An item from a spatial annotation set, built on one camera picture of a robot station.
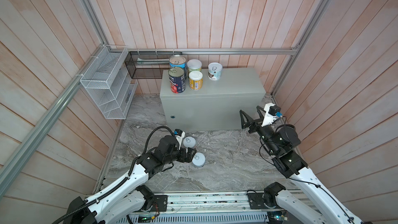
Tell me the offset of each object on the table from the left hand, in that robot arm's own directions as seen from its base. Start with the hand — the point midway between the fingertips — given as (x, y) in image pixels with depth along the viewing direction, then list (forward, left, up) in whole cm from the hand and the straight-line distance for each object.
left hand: (188, 153), depth 78 cm
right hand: (+10, -27, +23) cm, 37 cm away
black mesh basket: (+58, +29, +13) cm, 66 cm away
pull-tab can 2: (-1, -6, -6) cm, 8 cm away
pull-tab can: (+10, 0, -7) cm, 12 cm away
